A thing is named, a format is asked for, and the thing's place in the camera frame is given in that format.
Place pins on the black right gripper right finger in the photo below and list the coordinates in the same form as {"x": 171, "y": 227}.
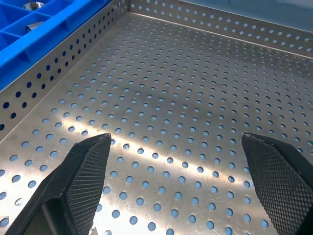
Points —
{"x": 281, "y": 183}

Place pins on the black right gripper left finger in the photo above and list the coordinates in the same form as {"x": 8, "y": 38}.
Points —
{"x": 83, "y": 191}

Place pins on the metal roller with hollow hub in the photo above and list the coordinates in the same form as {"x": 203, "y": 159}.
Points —
{"x": 34, "y": 26}

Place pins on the metal roller with geared shaft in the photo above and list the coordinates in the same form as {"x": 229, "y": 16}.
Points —
{"x": 34, "y": 5}

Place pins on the perforated steel tray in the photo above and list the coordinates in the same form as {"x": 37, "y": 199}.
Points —
{"x": 171, "y": 98}

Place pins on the blue plastic compartment tray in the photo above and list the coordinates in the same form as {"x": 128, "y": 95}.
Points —
{"x": 24, "y": 54}

